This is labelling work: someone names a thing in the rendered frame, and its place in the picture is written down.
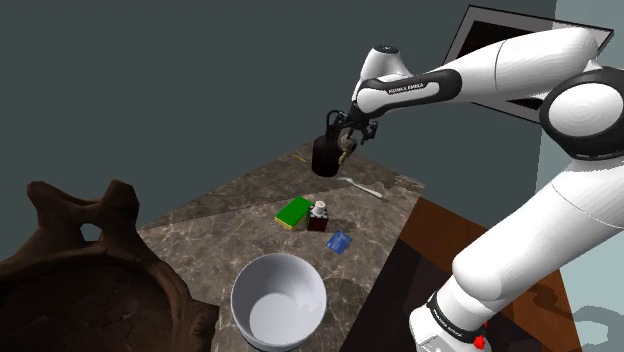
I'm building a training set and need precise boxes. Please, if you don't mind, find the dark red cube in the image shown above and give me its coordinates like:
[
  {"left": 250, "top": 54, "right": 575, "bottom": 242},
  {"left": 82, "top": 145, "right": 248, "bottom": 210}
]
[{"left": 306, "top": 206, "right": 331, "bottom": 233}]

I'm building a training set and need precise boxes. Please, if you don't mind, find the white bowl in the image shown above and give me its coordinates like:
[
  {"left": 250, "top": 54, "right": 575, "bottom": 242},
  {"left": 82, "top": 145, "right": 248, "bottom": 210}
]
[{"left": 230, "top": 252, "right": 328, "bottom": 352}]

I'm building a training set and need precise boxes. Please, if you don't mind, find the dark brown jug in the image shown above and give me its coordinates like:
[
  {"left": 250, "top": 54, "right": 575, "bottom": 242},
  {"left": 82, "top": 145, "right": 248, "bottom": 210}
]
[{"left": 310, "top": 109, "right": 344, "bottom": 179}]

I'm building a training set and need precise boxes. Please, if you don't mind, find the green and yellow sponge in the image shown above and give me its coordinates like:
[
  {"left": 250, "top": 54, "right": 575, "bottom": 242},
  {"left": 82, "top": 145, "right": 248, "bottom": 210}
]
[{"left": 273, "top": 195, "right": 315, "bottom": 232}]

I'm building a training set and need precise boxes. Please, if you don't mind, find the tan small knobbed object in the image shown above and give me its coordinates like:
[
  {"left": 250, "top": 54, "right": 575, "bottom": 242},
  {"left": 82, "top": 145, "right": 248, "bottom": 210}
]
[{"left": 337, "top": 133, "right": 358, "bottom": 166}]

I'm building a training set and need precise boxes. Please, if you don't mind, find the blue card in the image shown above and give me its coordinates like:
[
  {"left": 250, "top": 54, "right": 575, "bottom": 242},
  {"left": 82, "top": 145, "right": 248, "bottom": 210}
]
[{"left": 324, "top": 230, "right": 354, "bottom": 256}]

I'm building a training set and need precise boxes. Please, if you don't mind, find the framed dark wall picture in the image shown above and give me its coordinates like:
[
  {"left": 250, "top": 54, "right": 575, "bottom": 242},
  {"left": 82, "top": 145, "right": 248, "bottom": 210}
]
[{"left": 442, "top": 4, "right": 615, "bottom": 125}]

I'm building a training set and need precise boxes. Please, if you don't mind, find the brown clay vessel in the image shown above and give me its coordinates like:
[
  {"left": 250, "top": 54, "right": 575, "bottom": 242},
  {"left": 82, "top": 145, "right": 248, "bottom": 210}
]
[{"left": 0, "top": 178, "right": 221, "bottom": 352}]

